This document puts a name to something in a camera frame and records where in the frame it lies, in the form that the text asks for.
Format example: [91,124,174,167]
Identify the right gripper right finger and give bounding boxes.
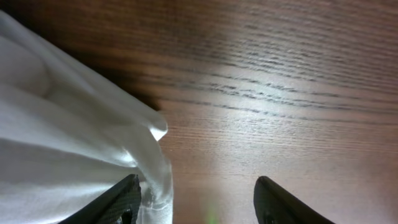
[253,176,333,224]

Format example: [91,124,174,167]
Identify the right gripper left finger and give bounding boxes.
[59,174,141,224]

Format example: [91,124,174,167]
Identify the white t-shirt with robot print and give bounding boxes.
[1,12,174,223]

